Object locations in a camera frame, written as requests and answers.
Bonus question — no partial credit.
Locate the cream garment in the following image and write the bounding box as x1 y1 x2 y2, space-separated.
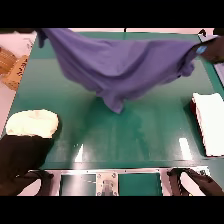
4 108 61 139

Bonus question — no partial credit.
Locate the white garment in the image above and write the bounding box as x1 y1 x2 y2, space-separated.
192 92 224 158

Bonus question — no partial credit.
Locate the purple T-shirt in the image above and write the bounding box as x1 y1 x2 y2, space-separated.
37 27 218 115

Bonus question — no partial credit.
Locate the silver frame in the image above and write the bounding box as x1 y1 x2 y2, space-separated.
25 166 224 197

